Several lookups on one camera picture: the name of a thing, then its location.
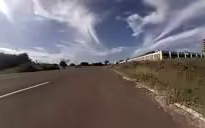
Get row of distant trees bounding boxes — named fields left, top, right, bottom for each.
left=59, top=59, right=111, bottom=68

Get reddish brown asphalt road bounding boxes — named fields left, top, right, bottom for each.
left=0, top=65, right=188, bottom=128

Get dry grass verge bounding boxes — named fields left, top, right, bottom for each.
left=110, top=57, right=205, bottom=122

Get pale stone kerb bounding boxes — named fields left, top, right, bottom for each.
left=109, top=68, right=205, bottom=128

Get dark trees and bushes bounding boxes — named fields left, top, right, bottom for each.
left=0, top=49, right=61, bottom=73

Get grass strip beside bushes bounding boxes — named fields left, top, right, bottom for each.
left=0, top=68, right=31, bottom=76

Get long wall with white posts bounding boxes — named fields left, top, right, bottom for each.
left=118, top=49, right=205, bottom=64

